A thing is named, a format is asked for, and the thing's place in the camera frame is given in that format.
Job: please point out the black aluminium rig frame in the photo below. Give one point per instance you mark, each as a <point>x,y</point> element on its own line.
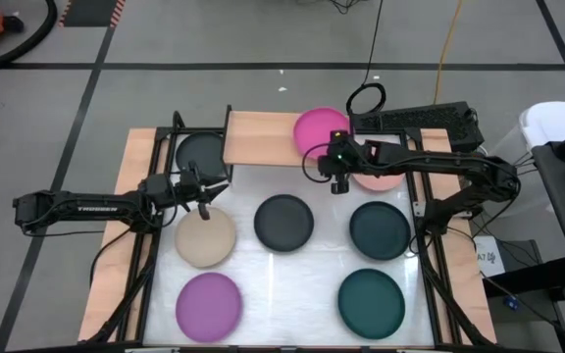
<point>411,133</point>

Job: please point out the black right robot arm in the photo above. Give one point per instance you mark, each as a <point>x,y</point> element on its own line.
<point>434,159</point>

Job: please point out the white round bin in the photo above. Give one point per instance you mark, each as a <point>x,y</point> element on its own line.
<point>552,120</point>

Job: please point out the black mat hazard striped edge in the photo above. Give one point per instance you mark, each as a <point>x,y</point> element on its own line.
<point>88,12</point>

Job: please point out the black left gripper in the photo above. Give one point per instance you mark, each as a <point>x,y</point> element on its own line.
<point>182,188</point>

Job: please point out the black cart frame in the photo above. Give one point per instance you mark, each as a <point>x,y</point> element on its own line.
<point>532,279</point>

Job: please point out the magenta plate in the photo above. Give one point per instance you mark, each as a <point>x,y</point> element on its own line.
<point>314,127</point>

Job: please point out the dark blue-teal plate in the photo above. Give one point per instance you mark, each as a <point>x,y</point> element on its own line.
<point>379,230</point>

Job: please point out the dark grey plate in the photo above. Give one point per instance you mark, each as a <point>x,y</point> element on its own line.
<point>199,149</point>

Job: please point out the purple plate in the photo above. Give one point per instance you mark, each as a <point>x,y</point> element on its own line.
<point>209,307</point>

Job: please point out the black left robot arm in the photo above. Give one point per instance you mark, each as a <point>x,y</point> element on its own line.
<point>91,208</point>

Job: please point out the white labelled box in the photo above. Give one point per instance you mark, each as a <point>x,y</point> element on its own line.
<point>488,257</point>

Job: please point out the dark grey side desk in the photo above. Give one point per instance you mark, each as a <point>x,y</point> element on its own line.
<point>562,220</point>

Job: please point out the white table cover sheet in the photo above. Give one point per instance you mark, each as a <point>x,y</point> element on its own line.
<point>312,294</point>

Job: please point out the green teal plate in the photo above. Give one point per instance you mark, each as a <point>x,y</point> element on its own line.
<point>371,304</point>

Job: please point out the salmon pink plate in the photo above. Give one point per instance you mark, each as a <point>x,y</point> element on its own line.
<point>379,182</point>

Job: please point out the beige plate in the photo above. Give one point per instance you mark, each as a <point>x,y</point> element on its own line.
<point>206,242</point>

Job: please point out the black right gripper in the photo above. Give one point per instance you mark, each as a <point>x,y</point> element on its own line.
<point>344,164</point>

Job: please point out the black plate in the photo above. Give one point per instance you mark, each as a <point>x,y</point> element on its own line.
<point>282,223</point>

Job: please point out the wooden shelf black metal legs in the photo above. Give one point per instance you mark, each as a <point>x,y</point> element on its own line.
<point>258,137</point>

